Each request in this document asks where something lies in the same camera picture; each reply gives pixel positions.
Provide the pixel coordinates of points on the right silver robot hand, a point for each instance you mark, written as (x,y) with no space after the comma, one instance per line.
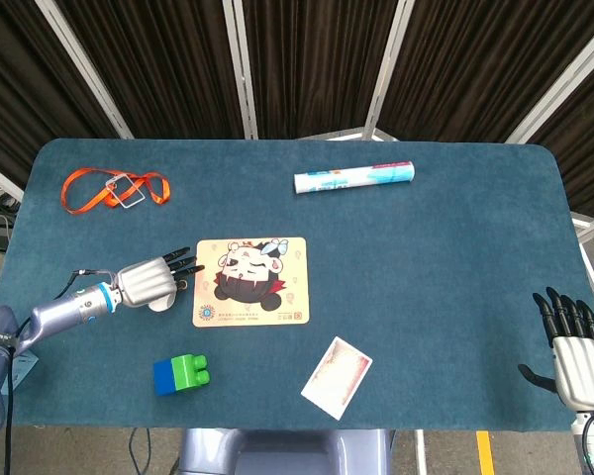
(584,366)

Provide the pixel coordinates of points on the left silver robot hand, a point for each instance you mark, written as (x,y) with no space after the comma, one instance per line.
(143,282)

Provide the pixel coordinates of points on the cartoon character mouse pad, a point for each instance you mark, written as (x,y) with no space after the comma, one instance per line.
(297,277)

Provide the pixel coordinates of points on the clear plastic badge holder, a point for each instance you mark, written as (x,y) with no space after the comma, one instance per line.
(128,193)

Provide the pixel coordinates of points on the blue toy building block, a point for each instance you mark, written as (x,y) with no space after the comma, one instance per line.
(163,378)

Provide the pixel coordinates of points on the green toy building block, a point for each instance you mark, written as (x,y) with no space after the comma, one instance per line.
(185,373)

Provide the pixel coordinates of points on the blue felt table cover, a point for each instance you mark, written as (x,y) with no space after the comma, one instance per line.
(425,272)

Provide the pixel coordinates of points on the red and white postcard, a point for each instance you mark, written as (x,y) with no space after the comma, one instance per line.
(336,378)

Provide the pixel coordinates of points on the dark curtain partition panel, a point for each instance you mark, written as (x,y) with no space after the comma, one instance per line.
(168,64)
(584,148)
(475,64)
(20,99)
(317,64)

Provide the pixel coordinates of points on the grey robot torso base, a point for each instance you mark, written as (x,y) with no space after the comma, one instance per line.
(277,455)

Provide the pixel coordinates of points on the white and blue rolled tube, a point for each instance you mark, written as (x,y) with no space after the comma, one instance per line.
(351,178)

